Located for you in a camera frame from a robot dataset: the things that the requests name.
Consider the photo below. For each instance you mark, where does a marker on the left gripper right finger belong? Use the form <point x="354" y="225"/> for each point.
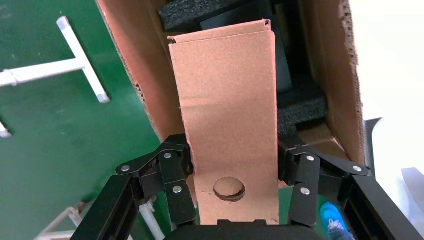
<point x="304" y="172"/>

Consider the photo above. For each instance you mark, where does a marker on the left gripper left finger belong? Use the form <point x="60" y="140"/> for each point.
<point x="172" y="172"/>

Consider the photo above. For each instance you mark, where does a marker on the small cardboard box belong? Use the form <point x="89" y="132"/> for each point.
<point x="228" y="99"/>

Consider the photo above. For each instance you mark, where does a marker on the large cardboard box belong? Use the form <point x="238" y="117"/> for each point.
<point x="142" y="49"/>

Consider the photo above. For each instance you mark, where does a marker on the blue sneaker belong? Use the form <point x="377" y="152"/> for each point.
<point x="331" y="215"/>

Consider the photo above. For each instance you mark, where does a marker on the black foam insert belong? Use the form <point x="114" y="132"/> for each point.
<point x="185" y="13"/>
<point x="301" y="112"/>

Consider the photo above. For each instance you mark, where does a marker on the white pipe frame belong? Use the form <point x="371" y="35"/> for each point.
<point x="76" y="49"/>

